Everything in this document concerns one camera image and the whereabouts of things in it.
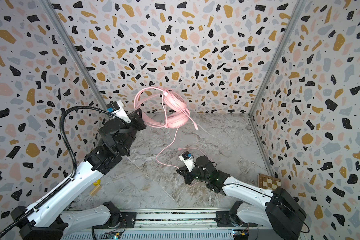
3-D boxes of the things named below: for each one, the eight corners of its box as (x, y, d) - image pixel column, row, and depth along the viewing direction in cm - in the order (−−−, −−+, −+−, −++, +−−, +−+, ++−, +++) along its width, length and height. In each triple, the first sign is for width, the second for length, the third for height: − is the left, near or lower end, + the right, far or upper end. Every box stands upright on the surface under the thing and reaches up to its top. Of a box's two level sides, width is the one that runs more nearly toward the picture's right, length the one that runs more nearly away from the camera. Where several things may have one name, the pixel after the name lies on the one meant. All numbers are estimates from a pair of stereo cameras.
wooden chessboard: (258, 187, 87) (260, 185, 85) (257, 176, 92) (260, 173, 89) (279, 192, 86) (282, 190, 83) (278, 180, 90) (280, 178, 87)
